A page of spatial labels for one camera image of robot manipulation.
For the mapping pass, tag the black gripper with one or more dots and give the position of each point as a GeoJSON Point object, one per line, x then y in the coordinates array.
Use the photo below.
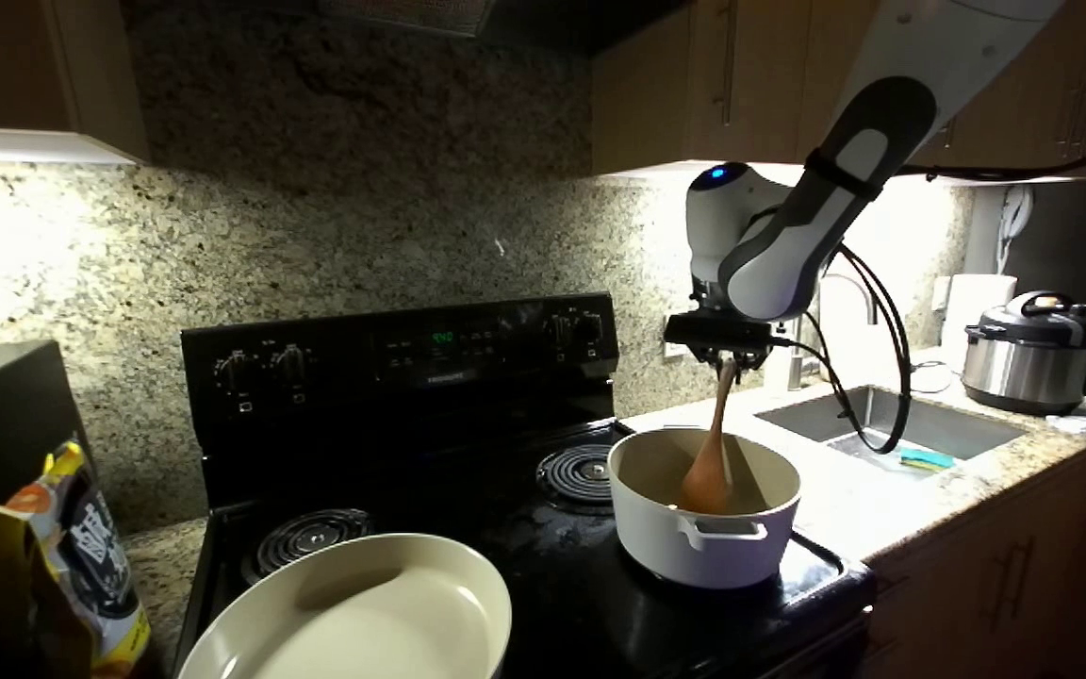
{"type": "Point", "coordinates": [707, 335]}

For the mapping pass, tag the wooden spoon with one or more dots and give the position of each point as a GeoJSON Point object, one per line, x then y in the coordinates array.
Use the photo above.
{"type": "Point", "coordinates": [710, 473]}

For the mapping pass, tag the black coil burner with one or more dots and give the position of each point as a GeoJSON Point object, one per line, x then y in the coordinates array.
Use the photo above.
{"type": "Point", "coordinates": [302, 541]}
{"type": "Point", "coordinates": [579, 473]}

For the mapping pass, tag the green sponge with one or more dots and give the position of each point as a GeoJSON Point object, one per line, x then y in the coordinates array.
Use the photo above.
{"type": "Point", "coordinates": [928, 463]}

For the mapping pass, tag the steel kitchen sink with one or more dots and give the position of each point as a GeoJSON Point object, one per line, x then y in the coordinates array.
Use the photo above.
{"type": "Point", "coordinates": [959, 429]}

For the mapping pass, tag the black electric stove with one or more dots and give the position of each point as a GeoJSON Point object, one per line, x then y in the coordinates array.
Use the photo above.
{"type": "Point", "coordinates": [443, 380]}

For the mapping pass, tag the wooden upper cabinet over sink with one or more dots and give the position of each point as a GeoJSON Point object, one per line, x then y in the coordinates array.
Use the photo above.
{"type": "Point", "coordinates": [695, 76]}

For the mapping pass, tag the silver pressure cooker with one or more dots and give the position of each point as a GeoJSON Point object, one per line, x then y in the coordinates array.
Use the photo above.
{"type": "Point", "coordinates": [1028, 360]}

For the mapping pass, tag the wooden lower cabinet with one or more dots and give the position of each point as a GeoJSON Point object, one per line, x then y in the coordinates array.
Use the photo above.
{"type": "Point", "coordinates": [1006, 580]}

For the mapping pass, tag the white oval baking dish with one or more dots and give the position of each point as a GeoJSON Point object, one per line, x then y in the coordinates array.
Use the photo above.
{"type": "Point", "coordinates": [365, 615]}

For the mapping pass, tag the range hood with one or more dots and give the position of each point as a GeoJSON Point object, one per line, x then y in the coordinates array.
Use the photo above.
{"type": "Point", "coordinates": [406, 14]}

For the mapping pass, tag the yellow black snack bag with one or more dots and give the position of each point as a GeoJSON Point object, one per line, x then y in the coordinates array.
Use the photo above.
{"type": "Point", "coordinates": [76, 566]}

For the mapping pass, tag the white wall outlet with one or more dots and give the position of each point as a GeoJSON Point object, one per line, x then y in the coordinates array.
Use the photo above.
{"type": "Point", "coordinates": [671, 363]}

